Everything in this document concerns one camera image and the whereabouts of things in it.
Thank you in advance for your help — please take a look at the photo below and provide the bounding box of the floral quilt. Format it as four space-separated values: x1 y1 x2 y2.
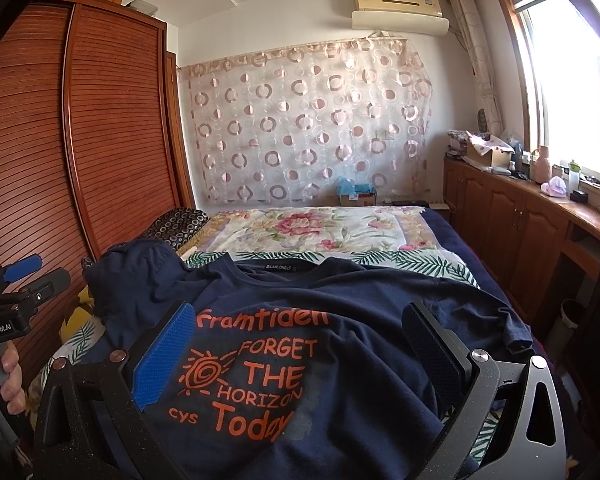
178 206 441 257

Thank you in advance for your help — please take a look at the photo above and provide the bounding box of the long wooden cabinet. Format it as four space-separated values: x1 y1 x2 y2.
443 158 600 327

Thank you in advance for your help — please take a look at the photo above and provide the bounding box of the cardboard box on cabinet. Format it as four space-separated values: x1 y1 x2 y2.
466 133 514 168

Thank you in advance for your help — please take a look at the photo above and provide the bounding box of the white bottle green cap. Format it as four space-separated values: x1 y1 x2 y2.
568 160 581 195

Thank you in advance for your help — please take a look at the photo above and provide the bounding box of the waste bin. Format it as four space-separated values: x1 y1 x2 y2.
546 299 586 361

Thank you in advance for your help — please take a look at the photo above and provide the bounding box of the window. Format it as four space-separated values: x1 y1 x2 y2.
500 0 600 181

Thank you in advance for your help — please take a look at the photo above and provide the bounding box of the navy blue bed sheet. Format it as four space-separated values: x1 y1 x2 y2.
422 208 530 330

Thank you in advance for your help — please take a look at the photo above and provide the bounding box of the pink jug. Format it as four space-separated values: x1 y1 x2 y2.
530 145 552 184

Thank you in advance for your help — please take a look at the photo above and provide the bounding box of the palm leaf blanket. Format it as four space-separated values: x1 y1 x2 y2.
26 248 502 466

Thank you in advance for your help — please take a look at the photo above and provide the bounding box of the person's left hand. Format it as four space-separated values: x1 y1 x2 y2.
1 341 27 415

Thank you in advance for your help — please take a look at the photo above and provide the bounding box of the wall air conditioner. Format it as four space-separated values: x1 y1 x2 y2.
352 0 450 37

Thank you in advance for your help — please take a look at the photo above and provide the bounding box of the circle-pattern sheer curtain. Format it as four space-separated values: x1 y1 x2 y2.
178 37 432 207

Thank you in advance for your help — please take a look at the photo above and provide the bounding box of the blue tissue box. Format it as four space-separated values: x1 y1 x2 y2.
336 178 377 207

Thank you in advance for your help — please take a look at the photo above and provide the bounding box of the wooden louvered wardrobe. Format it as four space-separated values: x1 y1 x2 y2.
0 0 194 380

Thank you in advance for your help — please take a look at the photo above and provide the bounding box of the tied window curtain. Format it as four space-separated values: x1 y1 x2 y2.
450 0 504 136

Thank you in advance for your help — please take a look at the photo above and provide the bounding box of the navy circle-pattern folded fabric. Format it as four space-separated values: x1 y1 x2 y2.
140 207 209 252

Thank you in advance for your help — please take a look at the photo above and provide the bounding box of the navy printed t-shirt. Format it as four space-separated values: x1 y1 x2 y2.
82 238 534 480

